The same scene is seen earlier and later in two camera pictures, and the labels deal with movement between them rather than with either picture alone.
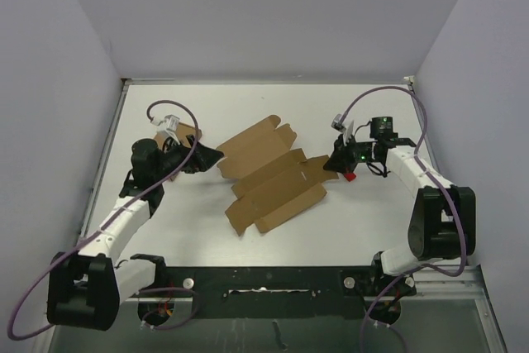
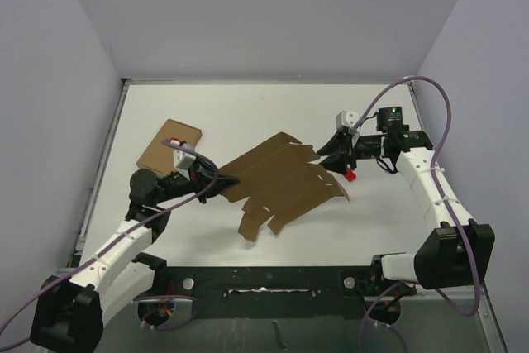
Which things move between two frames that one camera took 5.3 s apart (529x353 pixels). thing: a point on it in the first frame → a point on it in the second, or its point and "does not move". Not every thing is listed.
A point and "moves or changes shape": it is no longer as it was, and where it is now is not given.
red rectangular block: x=350 y=176 does not move
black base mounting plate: x=257 y=293 does not move
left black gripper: x=201 y=158 → x=221 y=183
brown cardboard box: x=274 y=178 moves or changes shape
